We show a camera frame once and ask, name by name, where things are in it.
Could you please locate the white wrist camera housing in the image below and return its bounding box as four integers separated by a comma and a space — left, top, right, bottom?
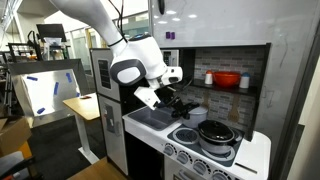
133, 85, 162, 111

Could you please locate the white shaker orange cap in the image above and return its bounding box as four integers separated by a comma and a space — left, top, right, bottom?
204, 69, 214, 85

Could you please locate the wooden desk with white leg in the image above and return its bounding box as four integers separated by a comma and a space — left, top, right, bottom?
62, 92, 101, 165

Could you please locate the grey fridge door handle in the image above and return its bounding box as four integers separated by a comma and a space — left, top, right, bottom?
115, 118, 123, 137

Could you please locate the wooden toy spatula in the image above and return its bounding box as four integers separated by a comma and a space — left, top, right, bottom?
228, 96, 241, 123

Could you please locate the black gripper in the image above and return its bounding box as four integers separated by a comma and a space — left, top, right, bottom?
153, 87, 201, 120

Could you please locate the grey toy sink basin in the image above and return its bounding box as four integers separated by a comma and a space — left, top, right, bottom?
127, 106, 179, 131

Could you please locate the grey fridge door black panel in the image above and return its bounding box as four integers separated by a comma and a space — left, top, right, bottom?
90, 49, 122, 102

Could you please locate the grey toy oven door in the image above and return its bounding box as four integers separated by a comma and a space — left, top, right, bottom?
163, 154, 214, 180

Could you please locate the grey fridge door with phone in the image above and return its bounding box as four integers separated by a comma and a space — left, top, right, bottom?
98, 94, 129, 176

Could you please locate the black computer monitor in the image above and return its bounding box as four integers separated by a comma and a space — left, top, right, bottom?
35, 23, 68, 43

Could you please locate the grey stove knob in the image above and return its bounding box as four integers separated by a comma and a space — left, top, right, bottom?
211, 169, 228, 180
163, 143, 176, 157
176, 151, 190, 165
192, 160, 208, 175

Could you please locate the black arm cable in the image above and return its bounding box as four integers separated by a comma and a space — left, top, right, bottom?
107, 0, 127, 44

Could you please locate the dark grey printed stovetop panel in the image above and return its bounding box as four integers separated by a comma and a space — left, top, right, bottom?
166, 123, 246, 168

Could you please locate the white shaker blue cap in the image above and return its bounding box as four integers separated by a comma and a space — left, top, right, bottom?
239, 72, 251, 89

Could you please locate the black metal rack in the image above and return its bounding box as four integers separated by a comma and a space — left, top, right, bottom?
6, 42, 44, 63

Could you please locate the grey framed leaning whiteboard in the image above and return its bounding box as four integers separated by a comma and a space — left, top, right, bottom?
8, 59, 90, 128

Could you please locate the glossy black pot lid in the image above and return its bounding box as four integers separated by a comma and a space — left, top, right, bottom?
198, 119, 236, 144

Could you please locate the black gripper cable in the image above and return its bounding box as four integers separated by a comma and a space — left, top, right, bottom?
168, 78, 195, 107

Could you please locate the grey oven door handle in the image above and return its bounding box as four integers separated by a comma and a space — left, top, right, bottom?
176, 169, 198, 180

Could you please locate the brown cardboard box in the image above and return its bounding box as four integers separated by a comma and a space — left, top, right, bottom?
0, 115, 33, 158

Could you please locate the red plastic bowl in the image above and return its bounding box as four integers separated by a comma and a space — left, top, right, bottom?
213, 70, 242, 88

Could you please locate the black marker holder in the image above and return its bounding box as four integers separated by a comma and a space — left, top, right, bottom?
157, 0, 166, 15

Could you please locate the orange storage block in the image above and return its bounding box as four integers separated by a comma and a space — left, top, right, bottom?
18, 141, 33, 160

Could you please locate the grey toy phone red button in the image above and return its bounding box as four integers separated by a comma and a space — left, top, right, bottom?
104, 103, 117, 135

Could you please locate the large grey pot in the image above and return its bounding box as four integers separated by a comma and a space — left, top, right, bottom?
198, 128, 244, 156

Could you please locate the white toy kitchen unit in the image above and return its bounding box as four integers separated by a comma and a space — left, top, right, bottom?
89, 42, 273, 180

